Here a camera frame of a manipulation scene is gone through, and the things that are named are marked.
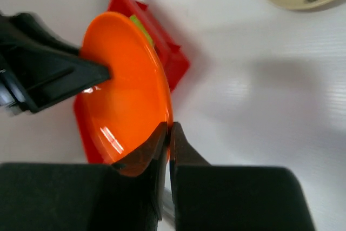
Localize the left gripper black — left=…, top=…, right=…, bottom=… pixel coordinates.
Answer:
left=1, top=12, right=111, bottom=115

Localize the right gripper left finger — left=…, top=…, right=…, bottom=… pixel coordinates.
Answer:
left=1, top=122, right=168, bottom=230

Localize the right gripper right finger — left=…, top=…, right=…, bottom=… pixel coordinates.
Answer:
left=170, top=122, right=315, bottom=230

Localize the orange plate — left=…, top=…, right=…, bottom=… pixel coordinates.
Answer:
left=80, top=12, right=173, bottom=177

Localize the green plate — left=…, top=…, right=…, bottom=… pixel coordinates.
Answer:
left=129, top=15, right=155, bottom=47

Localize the red plastic bin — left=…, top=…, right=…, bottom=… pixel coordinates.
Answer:
left=74, top=0, right=190, bottom=163

